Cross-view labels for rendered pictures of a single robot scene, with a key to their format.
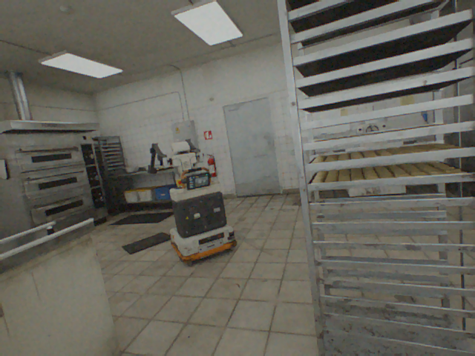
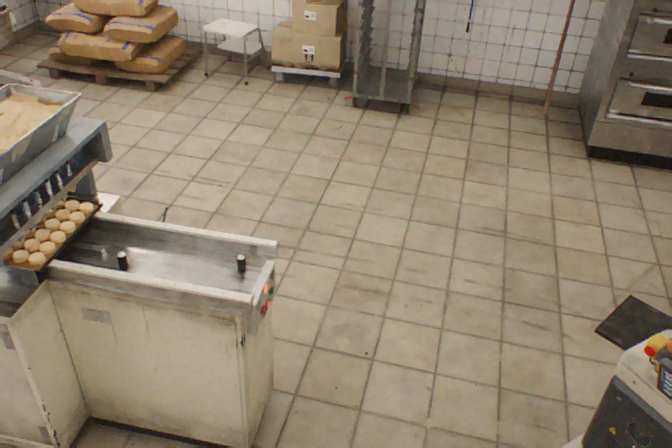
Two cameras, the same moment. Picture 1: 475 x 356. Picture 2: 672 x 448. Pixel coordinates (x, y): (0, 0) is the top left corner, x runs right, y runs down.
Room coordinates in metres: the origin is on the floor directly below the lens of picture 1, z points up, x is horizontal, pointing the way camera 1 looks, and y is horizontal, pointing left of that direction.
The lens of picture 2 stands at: (1.50, -0.59, 2.25)
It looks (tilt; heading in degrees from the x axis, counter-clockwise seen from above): 36 degrees down; 83
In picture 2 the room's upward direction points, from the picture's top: 3 degrees clockwise
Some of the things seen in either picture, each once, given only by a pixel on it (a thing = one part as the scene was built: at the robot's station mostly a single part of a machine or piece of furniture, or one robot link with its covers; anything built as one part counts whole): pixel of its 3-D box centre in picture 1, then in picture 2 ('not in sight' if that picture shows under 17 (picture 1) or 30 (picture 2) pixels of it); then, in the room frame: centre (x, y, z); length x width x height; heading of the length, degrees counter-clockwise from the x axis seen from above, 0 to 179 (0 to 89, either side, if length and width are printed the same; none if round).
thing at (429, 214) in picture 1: (375, 215); not in sight; (1.36, -0.75, 0.69); 0.64 x 0.03 x 0.03; 65
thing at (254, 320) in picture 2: not in sight; (261, 296); (1.44, 0.99, 0.77); 0.24 x 0.04 x 0.14; 73
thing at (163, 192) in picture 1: (166, 191); not in sight; (5.71, 1.58, 0.36); 0.47 x 0.38 x 0.26; 163
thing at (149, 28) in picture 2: not in sight; (144, 21); (0.37, 4.82, 0.47); 0.72 x 0.42 x 0.17; 76
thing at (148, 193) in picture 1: (150, 193); not in sight; (5.86, 2.01, 0.36); 0.47 x 0.38 x 0.26; 161
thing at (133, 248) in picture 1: (147, 242); (668, 344); (3.46, 1.36, 0.01); 0.60 x 0.40 x 0.03; 128
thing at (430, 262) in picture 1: (378, 260); not in sight; (1.36, -0.75, 0.42); 0.64 x 0.03 x 0.03; 65
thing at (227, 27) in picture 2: not in sight; (236, 48); (1.15, 4.85, 0.23); 0.45 x 0.45 x 0.46; 63
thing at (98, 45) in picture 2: not in sight; (105, 42); (0.04, 4.72, 0.32); 0.72 x 0.42 x 0.17; 165
